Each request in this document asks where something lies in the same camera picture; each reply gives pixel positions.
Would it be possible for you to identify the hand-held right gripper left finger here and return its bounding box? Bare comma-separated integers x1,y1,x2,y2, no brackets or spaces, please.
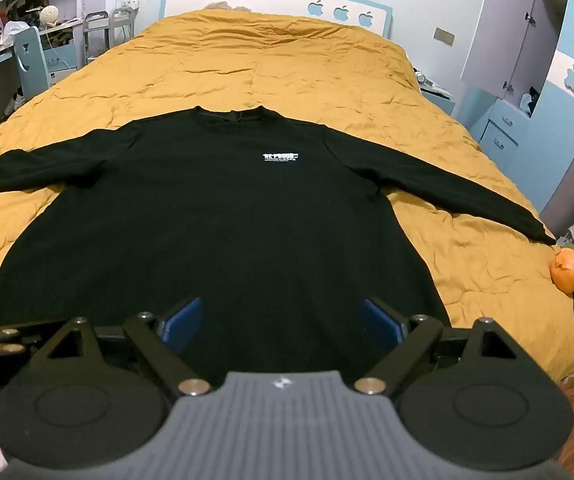
29,296,214,397

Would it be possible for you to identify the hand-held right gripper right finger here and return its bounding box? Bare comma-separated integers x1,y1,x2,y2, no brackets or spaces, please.
354,298,532,397

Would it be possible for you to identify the black long-sleeve sweater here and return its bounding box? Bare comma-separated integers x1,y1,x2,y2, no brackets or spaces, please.
0,105,558,402

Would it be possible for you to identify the orange plush toy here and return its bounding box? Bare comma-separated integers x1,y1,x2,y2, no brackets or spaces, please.
549,248,574,295

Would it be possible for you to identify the white sneaker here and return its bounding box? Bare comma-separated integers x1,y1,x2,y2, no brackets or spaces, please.
4,87,26,117

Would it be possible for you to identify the blue drawer unit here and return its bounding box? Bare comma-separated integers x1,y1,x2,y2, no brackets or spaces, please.
477,95,534,177

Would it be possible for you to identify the blue nightstand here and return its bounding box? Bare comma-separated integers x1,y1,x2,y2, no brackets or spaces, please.
415,67,456,117

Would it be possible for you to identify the blue and white chair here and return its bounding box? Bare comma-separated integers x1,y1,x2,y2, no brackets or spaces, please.
14,26,52,104

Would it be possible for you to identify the yellow quilt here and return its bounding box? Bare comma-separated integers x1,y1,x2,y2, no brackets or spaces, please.
0,9,574,387

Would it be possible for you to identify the white plastic bag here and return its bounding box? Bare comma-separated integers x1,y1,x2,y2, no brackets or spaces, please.
1,20,30,45

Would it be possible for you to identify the grey rolling cart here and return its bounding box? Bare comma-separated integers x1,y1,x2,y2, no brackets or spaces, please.
84,7,138,67

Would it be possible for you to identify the beige pillow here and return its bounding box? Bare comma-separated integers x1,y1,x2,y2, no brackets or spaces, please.
199,1,250,12

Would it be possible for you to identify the grey wardrobe door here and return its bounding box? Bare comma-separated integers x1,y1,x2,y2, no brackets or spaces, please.
460,0,538,100

